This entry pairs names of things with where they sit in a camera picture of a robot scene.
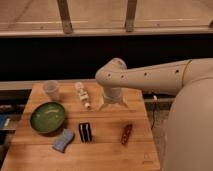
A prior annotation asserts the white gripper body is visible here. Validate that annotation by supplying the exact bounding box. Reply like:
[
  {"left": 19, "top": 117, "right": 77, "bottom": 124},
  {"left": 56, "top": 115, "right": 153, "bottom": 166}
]
[{"left": 99, "top": 87, "right": 128, "bottom": 111}]

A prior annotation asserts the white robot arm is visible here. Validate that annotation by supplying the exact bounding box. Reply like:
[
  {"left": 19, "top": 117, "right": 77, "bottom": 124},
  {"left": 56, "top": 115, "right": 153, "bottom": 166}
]
[{"left": 95, "top": 58, "right": 213, "bottom": 171}]

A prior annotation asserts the black white striped eraser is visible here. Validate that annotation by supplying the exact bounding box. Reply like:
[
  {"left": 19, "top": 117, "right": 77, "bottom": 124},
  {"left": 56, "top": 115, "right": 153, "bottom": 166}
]
[{"left": 78, "top": 123, "right": 92, "bottom": 142}]

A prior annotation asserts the white plastic bottle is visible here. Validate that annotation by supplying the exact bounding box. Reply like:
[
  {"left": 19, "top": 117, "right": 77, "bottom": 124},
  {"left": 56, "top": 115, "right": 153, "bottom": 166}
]
[{"left": 74, "top": 82, "right": 91, "bottom": 109}]

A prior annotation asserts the clear plastic cup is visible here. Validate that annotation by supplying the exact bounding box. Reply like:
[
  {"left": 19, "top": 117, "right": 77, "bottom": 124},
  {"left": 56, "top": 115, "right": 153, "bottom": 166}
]
[{"left": 43, "top": 80, "right": 60, "bottom": 101}]

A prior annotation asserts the green ceramic bowl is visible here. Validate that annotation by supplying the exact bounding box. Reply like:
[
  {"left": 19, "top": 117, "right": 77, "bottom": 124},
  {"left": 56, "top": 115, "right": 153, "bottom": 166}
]
[{"left": 30, "top": 102, "right": 65, "bottom": 134}]

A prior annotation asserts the blue sponge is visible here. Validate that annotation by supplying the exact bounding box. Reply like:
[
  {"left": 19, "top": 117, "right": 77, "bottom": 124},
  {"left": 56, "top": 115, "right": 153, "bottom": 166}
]
[{"left": 53, "top": 129, "right": 74, "bottom": 153}]

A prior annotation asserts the black cable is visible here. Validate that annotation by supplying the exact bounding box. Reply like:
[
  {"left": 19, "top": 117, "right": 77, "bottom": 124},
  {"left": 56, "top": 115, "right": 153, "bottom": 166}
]
[{"left": 150, "top": 95, "right": 159, "bottom": 131}]

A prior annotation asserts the right metal railing post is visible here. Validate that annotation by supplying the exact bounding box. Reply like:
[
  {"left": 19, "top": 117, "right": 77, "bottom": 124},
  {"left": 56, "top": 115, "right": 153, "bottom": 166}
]
[{"left": 124, "top": 0, "right": 137, "bottom": 32}]

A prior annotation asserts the metal railing post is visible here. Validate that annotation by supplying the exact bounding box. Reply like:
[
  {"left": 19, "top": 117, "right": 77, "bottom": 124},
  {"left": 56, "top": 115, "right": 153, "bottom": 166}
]
[
  {"left": 124, "top": 0, "right": 137, "bottom": 32},
  {"left": 57, "top": 0, "right": 73, "bottom": 34}
]

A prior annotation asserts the left metal railing post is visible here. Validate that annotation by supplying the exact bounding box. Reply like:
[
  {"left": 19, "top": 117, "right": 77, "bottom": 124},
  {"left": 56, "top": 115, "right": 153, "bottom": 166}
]
[{"left": 57, "top": 0, "right": 73, "bottom": 34}]

